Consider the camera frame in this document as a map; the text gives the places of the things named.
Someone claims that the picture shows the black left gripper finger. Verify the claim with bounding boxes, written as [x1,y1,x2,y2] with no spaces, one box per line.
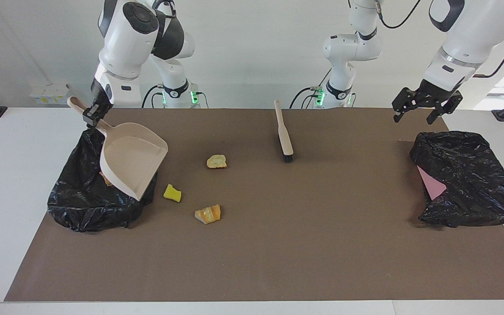
[392,87,417,123]
[427,91,464,126]

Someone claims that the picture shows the beige plastic dustpan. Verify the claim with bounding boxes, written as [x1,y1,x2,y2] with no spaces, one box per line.
[67,96,169,202]

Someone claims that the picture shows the yellow sponge wedge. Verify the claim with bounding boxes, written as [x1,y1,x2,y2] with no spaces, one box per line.
[163,184,182,203]

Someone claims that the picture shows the small pale pastry piece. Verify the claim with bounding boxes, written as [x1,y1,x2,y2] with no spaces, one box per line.
[206,154,228,169]

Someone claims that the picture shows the beige hand brush black bristles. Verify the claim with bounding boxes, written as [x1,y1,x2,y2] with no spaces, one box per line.
[274,99,294,163]

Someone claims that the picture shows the orange striped croissant piece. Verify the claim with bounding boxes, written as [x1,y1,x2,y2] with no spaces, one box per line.
[194,204,222,225]

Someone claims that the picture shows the black trash bag over pink bin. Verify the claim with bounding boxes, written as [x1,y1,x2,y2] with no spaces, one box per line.
[409,130,504,228]

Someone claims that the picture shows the pink bin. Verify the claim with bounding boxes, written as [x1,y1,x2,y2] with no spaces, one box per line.
[417,165,448,201]

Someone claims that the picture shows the black trash bag bin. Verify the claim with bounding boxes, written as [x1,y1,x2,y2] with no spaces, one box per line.
[47,127,158,233]

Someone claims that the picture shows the brown table mat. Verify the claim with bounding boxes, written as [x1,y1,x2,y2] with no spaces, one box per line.
[4,108,504,302]

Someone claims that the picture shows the black right base cable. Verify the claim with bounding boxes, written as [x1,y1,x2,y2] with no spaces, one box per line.
[142,84,165,109]

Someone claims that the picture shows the black base cable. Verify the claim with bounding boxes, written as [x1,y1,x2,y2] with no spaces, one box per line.
[289,68,336,109]
[142,84,165,109]

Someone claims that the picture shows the white wall socket boxes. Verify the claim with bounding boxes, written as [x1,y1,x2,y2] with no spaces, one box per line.
[30,83,77,105]

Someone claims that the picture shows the black left base cable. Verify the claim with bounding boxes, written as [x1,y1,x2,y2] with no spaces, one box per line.
[289,68,336,109]

